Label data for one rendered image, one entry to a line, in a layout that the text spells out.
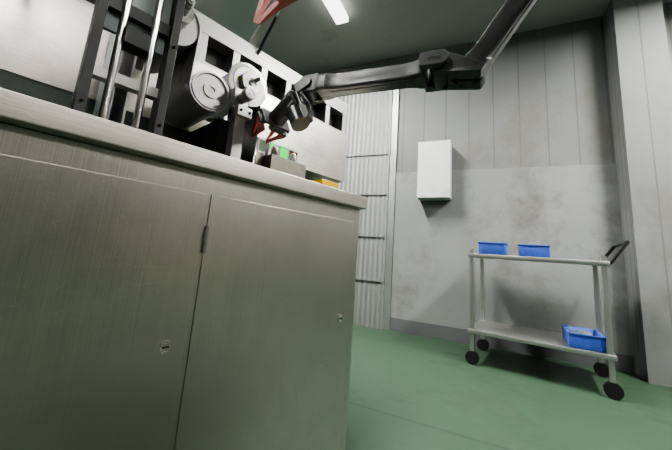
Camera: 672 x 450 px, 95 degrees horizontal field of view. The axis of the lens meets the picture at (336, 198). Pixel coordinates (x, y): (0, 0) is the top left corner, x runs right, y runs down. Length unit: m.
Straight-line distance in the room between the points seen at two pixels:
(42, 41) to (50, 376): 0.97
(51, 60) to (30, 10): 0.14
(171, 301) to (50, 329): 0.17
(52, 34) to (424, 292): 3.00
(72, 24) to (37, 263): 0.91
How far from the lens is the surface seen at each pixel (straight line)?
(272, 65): 1.71
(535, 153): 3.37
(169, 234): 0.67
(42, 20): 1.37
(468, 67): 0.83
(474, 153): 3.34
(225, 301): 0.74
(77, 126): 0.63
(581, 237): 3.27
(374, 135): 3.55
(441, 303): 3.20
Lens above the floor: 0.71
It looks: 10 degrees up
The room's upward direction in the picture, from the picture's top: 4 degrees clockwise
